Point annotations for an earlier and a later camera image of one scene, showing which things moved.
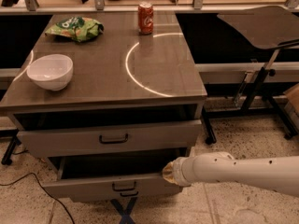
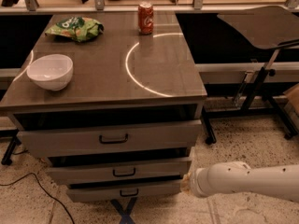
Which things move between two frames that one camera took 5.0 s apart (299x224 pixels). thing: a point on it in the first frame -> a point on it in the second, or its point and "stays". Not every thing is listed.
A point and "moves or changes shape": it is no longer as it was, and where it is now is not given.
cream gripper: [177, 172] -> [195, 182]
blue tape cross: [125, 214] stays
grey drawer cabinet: [107, 100] stays
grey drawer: [109, 177] moves or changes shape
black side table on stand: [264, 27] stays
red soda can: [146, 18] stays
